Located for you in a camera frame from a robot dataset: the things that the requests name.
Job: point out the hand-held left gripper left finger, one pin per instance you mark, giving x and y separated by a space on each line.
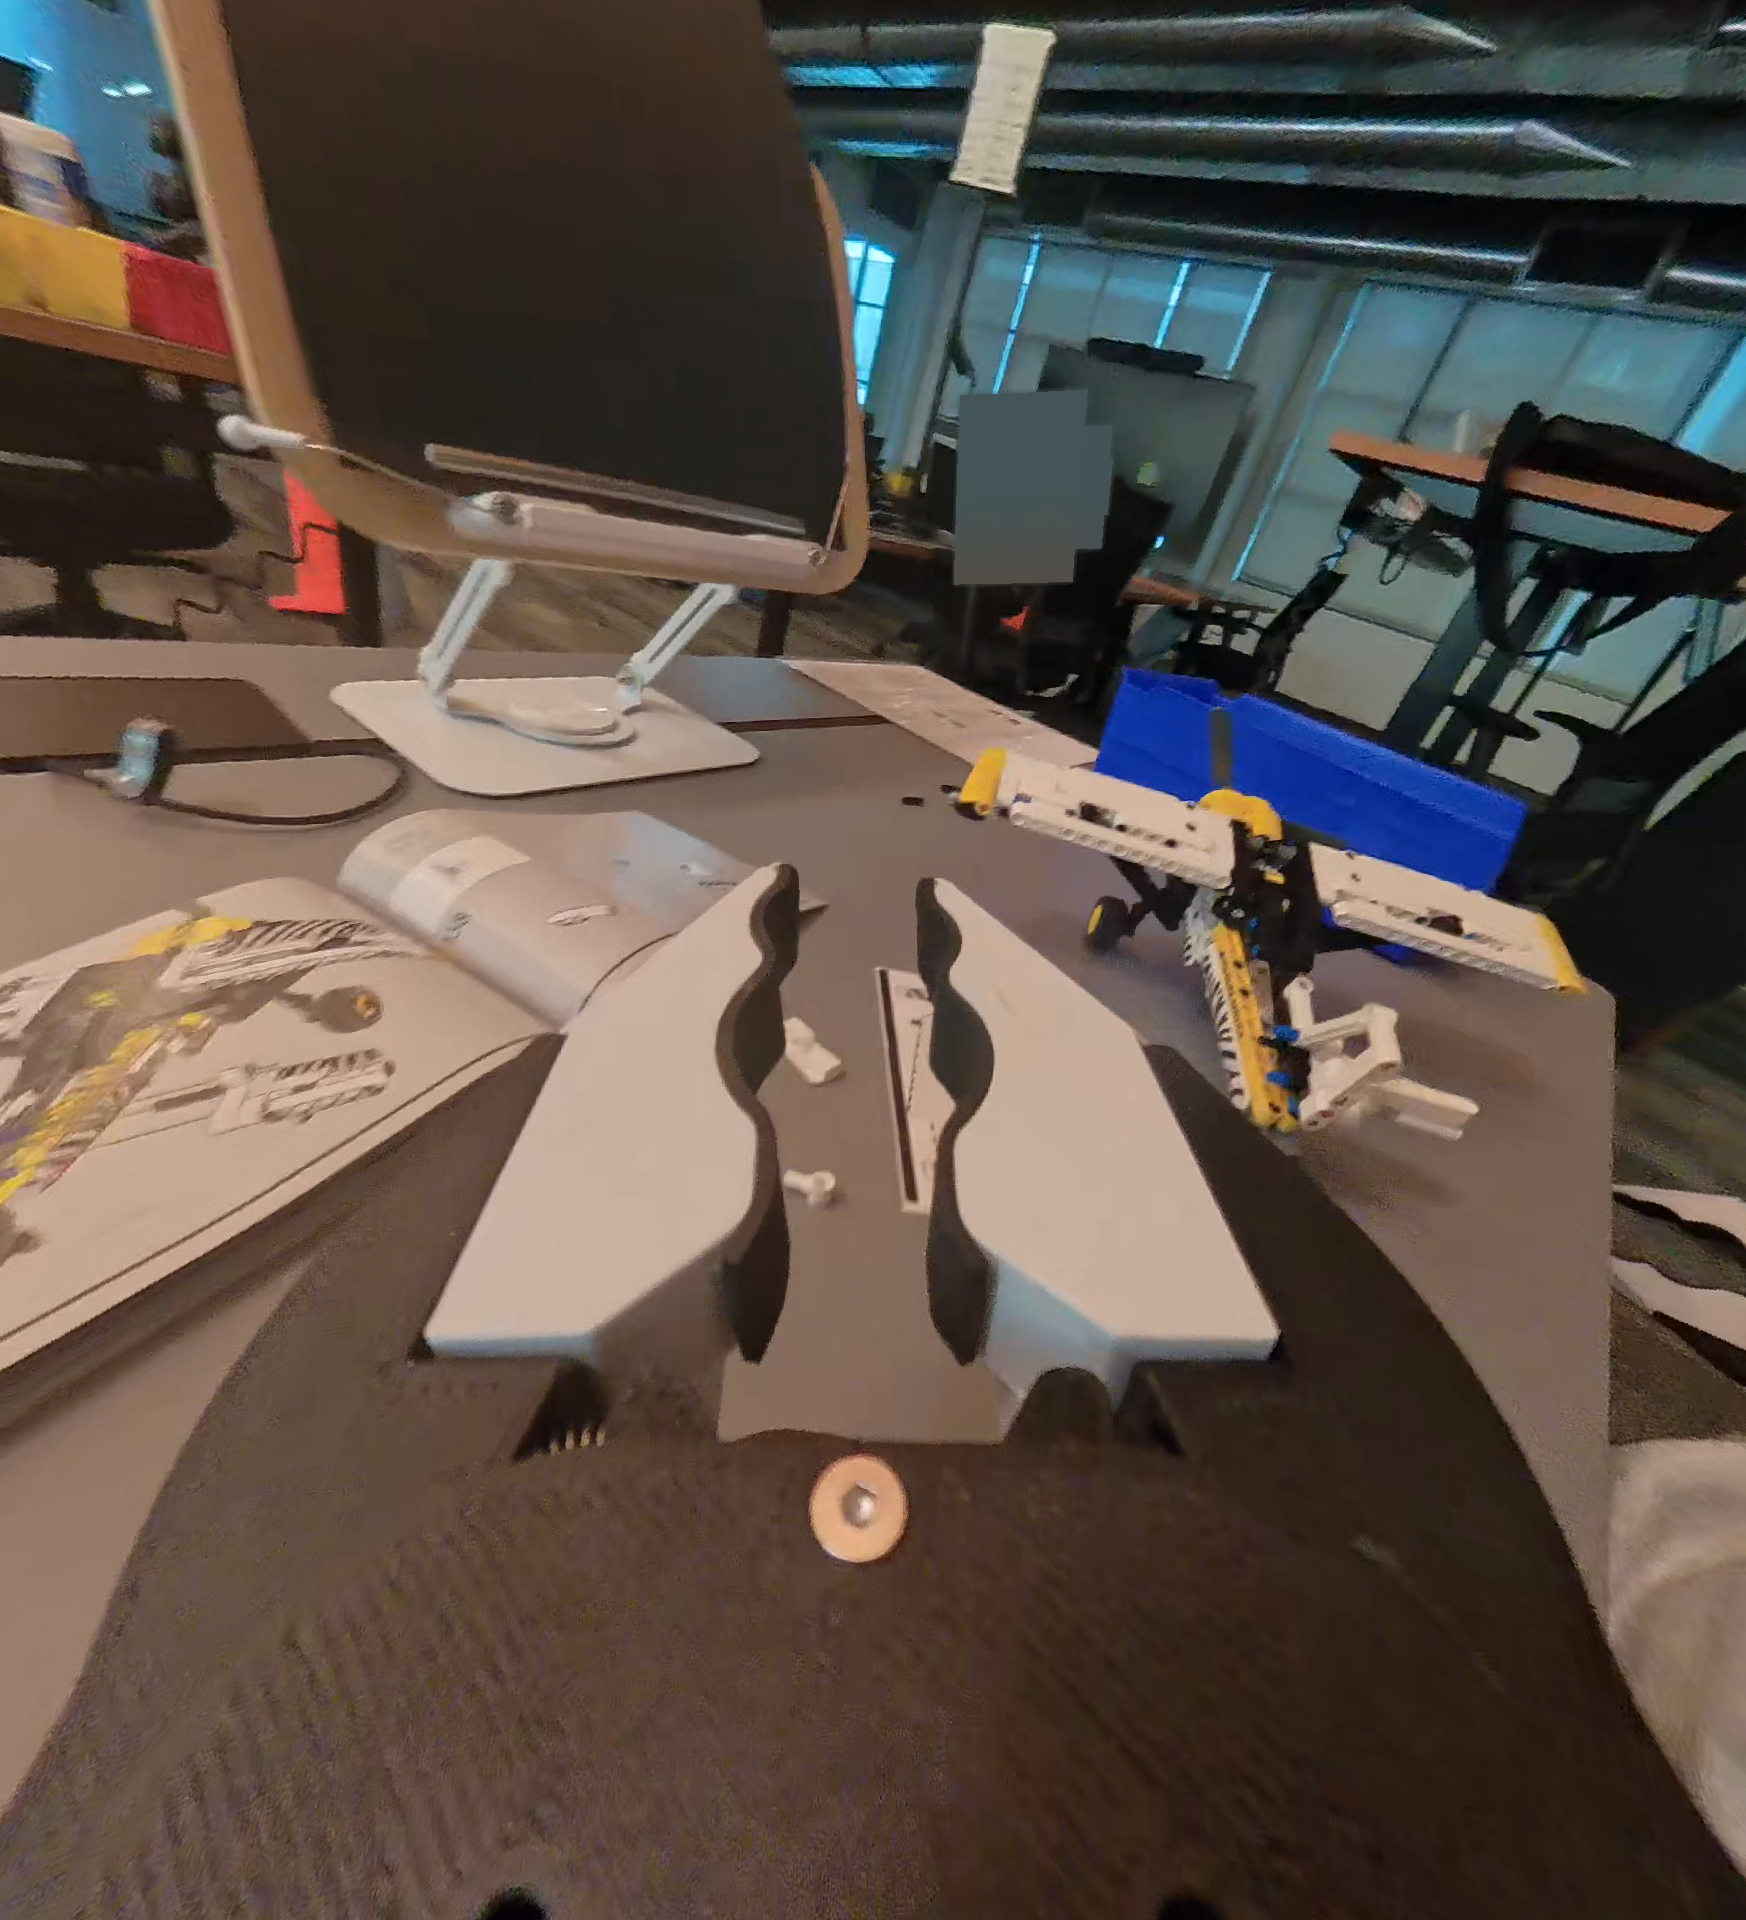
617 1170

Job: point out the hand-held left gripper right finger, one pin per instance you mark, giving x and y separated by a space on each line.
1098 1184

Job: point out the zebra sticker sheet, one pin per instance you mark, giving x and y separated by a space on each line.
892 1110

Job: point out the white lego connector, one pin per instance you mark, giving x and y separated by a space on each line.
811 1051

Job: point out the lego plane model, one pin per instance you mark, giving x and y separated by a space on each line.
1159 834

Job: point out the small white lego pin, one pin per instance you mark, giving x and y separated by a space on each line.
814 1188

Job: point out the lego instruction booklet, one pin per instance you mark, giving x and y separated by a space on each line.
288 1081

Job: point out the black office chair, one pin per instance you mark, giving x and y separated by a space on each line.
1271 631
1698 886
62 496

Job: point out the white tablet stand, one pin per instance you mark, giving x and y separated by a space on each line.
514 751

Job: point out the blue plastic bin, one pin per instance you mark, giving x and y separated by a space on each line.
1352 781

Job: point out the white paper sheet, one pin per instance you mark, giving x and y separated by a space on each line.
933 706

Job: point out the orange plastic object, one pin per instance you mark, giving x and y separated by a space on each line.
307 555

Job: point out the large display screen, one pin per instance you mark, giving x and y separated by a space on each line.
1159 436

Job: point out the wooden standing desk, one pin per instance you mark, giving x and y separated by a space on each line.
1413 458

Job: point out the black tablet tan case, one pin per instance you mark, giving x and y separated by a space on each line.
544 226

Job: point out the red storage bin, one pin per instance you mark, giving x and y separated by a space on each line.
175 301

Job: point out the hanging white sign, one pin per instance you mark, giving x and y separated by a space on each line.
1005 105

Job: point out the blue white box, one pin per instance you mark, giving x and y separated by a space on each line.
41 166

